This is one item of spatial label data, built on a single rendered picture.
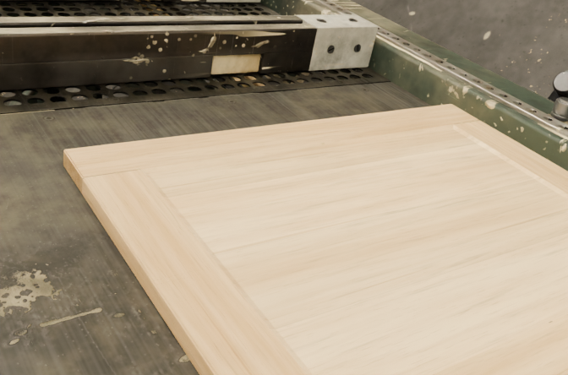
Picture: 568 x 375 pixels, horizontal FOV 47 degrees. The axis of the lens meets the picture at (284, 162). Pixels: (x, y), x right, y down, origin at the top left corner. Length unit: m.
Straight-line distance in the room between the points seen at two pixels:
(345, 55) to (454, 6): 1.24
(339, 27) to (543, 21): 1.16
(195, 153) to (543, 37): 1.53
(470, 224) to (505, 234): 0.04
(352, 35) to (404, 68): 0.10
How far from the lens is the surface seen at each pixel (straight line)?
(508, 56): 2.10
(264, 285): 0.53
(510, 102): 0.96
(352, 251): 0.60
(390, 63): 1.08
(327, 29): 1.03
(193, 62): 0.92
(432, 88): 1.02
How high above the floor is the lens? 1.70
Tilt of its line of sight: 46 degrees down
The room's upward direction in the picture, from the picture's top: 59 degrees counter-clockwise
